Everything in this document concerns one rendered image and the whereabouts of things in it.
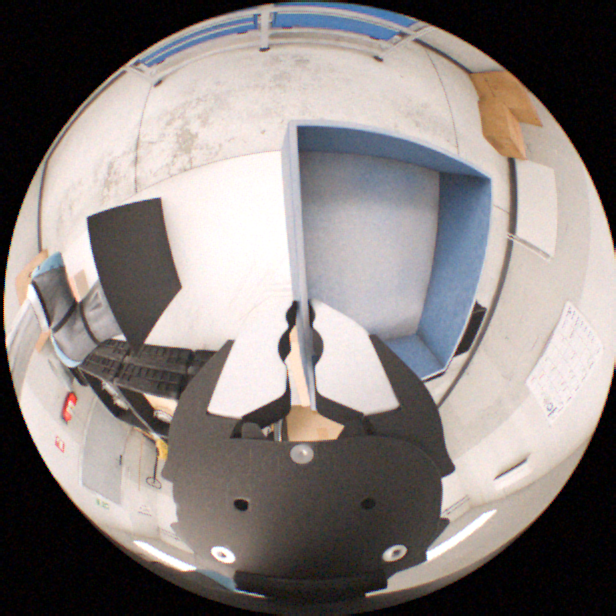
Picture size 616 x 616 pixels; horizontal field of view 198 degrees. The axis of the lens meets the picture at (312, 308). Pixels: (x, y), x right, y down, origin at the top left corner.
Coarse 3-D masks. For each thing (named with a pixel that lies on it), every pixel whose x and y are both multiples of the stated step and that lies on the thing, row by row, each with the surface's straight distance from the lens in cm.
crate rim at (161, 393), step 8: (120, 384) 77; (128, 384) 75; (136, 384) 73; (120, 392) 83; (144, 392) 70; (152, 392) 68; (160, 392) 66; (168, 392) 65; (176, 392) 65; (176, 400) 64
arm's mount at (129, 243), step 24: (96, 216) 41; (120, 216) 46; (144, 216) 53; (96, 240) 40; (120, 240) 45; (144, 240) 51; (168, 240) 61; (96, 264) 39; (120, 264) 44; (144, 264) 50; (168, 264) 59; (120, 288) 43; (144, 288) 48; (168, 288) 57; (120, 312) 42; (144, 312) 47; (144, 336) 46
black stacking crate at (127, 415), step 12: (84, 360) 102; (96, 360) 97; (108, 360) 91; (120, 360) 86; (84, 372) 106; (108, 372) 86; (96, 384) 112; (108, 396) 119; (120, 408) 127; (132, 420) 118
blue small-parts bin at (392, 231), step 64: (320, 128) 10; (384, 128) 11; (320, 192) 16; (384, 192) 18; (448, 192) 21; (320, 256) 17; (384, 256) 19; (448, 256) 21; (384, 320) 22; (448, 320) 22
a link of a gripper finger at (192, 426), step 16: (224, 352) 9; (208, 368) 9; (192, 384) 8; (208, 384) 8; (192, 400) 8; (208, 400) 8; (176, 416) 8; (192, 416) 8; (208, 416) 7; (176, 432) 8; (192, 432) 7; (208, 432) 7; (224, 432) 7; (240, 432) 7; (176, 448) 7; (192, 448) 7; (176, 464) 7
